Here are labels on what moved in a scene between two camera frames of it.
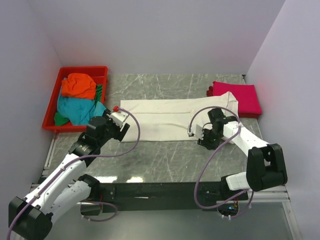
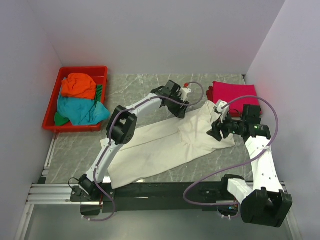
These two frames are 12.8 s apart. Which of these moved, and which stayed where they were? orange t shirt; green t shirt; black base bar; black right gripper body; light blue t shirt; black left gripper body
Moved: black right gripper body; black left gripper body
Stayed: green t shirt; black base bar; light blue t shirt; orange t shirt
